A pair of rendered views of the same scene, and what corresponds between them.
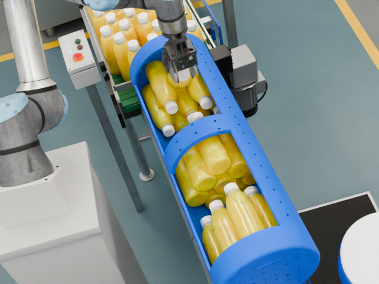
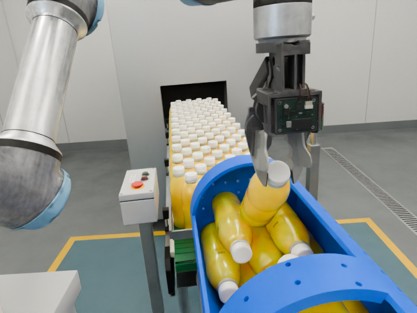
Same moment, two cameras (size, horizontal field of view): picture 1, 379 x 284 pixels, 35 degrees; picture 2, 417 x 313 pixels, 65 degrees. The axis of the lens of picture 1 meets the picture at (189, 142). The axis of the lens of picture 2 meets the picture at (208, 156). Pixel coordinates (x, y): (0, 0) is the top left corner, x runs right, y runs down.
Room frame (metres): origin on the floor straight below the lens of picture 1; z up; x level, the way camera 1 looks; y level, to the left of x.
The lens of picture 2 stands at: (0.78, 0.05, 1.50)
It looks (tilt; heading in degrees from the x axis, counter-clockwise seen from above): 19 degrees down; 3
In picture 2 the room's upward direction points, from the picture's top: 4 degrees counter-clockwise
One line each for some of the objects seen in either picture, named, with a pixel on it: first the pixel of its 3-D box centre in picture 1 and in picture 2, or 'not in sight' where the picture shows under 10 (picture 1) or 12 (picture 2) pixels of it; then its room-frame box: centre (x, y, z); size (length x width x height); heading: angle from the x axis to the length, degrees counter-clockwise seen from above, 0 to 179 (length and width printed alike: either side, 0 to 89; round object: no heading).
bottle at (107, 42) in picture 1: (112, 50); (181, 198); (1.78, 0.20, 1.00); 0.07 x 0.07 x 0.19
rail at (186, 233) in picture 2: (166, 71); (238, 227); (1.63, 0.02, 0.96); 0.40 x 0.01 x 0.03; 98
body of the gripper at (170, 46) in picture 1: (178, 45); (283, 87); (1.23, -0.03, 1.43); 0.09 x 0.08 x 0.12; 8
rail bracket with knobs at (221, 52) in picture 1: (220, 62); not in sight; (1.63, -0.18, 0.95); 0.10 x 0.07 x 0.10; 98
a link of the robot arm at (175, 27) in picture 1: (173, 20); (284, 25); (1.24, -0.04, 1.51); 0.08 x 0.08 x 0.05
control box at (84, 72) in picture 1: (79, 58); (141, 194); (1.72, 0.32, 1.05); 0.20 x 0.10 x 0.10; 8
